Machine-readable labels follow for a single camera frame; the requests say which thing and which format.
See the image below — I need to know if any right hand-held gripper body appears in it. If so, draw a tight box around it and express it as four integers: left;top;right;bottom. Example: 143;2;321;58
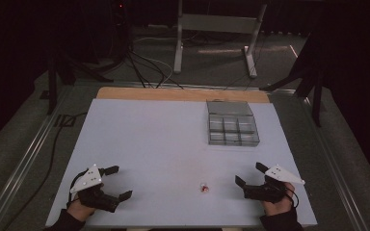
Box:
243;164;306;204

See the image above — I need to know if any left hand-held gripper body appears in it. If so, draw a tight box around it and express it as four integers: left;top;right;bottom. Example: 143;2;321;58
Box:
66;164;120;214

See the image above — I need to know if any clear plastic compartment box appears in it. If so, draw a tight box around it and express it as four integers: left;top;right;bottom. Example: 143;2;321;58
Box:
205;99;261;147

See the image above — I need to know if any person's left hand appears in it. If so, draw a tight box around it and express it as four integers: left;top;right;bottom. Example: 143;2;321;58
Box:
66;195;105;222

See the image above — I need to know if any person's right hand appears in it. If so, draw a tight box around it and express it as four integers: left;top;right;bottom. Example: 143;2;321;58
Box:
261;182;298;217

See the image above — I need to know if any white table mat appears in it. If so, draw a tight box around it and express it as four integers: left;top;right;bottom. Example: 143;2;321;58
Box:
44;98;318;228

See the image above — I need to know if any dark equipment rack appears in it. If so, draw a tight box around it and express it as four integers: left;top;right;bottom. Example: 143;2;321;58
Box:
108;0;133;64

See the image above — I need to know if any white metal stand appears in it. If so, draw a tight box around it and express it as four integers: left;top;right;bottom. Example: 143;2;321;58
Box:
172;0;269;79

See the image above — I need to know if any left hand-held gripper black cable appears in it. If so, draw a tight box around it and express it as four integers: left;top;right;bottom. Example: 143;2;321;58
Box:
66;168;92;208

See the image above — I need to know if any hand-held gripper black cable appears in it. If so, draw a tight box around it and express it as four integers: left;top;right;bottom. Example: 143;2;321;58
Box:
287;188;301;210
66;168;92;208

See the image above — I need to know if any right hand-held gripper black cable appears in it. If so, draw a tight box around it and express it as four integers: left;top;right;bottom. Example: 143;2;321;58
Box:
287;188;301;210

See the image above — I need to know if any black floor cable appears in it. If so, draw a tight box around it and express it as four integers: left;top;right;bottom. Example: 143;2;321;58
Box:
1;111;89;231

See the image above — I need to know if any aluminium floor rail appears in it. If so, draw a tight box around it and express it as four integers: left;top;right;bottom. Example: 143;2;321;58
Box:
297;92;370;231
0;86;75;231

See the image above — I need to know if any bundle of black cables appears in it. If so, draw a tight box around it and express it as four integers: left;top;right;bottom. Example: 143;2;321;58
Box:
124;41;185;90

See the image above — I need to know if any white floor cable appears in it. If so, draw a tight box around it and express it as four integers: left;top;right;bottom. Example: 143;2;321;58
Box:
133;37;174;89

